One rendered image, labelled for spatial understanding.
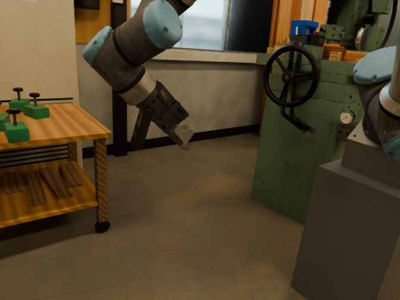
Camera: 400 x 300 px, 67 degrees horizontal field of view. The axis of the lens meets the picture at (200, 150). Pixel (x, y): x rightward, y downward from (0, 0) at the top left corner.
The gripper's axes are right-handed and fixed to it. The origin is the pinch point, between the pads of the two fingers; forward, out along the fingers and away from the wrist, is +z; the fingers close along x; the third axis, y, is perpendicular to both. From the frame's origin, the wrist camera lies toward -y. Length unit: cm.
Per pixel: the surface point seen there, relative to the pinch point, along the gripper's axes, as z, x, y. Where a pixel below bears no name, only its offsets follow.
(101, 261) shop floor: 34, 35, -59
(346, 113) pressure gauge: 60, 16, 66
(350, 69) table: 49, 24, 82
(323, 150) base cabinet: 78, 25, 52
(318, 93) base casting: 56, 35, 70
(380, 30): 56, 35, 117
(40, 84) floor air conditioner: -20, 126, -31
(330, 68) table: 48, 33, 79
